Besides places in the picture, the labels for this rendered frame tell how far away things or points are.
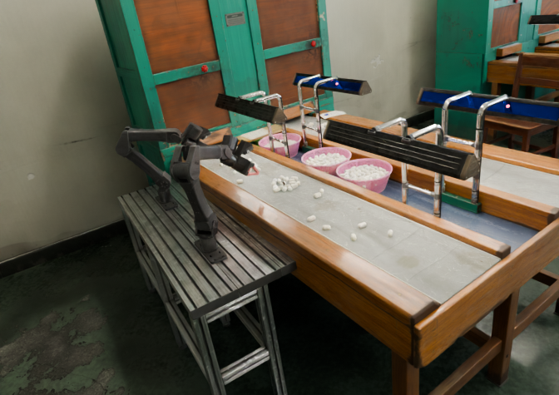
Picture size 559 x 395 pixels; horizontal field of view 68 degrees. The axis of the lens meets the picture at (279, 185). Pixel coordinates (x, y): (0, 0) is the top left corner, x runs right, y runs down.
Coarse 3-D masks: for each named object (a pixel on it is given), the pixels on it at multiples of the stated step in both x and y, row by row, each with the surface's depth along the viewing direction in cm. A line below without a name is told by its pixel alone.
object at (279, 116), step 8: (224, 96) 233; (232, 96) 226; (216, 104) 238; (224, 104) 231; (232, 104) 224; (240, 104) 217; (248, 104) 211; (256, 104) 205; (264, 104) 200; (240, 112) 216; (248, 112) 210; (256, 112) 204; (264, 112) 199; (272, 112) 194; (280, 112) 192; (264, 120) 198; (272, 120) 192; (280, 120) 194
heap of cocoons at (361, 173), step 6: (354, 168) 209; (360, 168) 209; (366, 168) 207; (372, 168) 205; (378, 168) 205; (342, 174) 204; (348, 174) 205; (354, 174) 203; (360, 174) 201; (366, 174) 201; (372, 174) 202; (378, 174) 199; (384, 174) 198; (366, 186) 192
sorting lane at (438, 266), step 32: (256, 160) 237; (256, 192) 199; (288, 192) 194; (320, 224) 165; (352, 224) 161; (384, 224) 158; (416, 224) 155; (384, 256) 140; (416, 256) 138; (448, 256) 135; (480, 256) 133; (416, 288) 124; (448, 288) 122
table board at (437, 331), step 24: (528, 240) 137; (552, 240) 145; (504, 264) 128; (528, 264) 139; (480, 288) 123; (504, 288) 133; (432, 312) 115; (456, 312) 118; (480, 312) 128; (432, 336) 114; (456, 336) 123; (432, 360) 118
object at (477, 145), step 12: (456, 96) 166; (504, 96) 158; (444, 108) 164; (480, 108) 152; (444, 120) 166; (480, 120) 153; (444, 132) 168; (480, 132) 155; (444, 144) 170; (468, 144) 161; (480, 144) 157; (480, 156) 159; (444, 180) 177; (444, 192) 180; (456, 204) 175; (468, 204) 170; (480, 204) 167
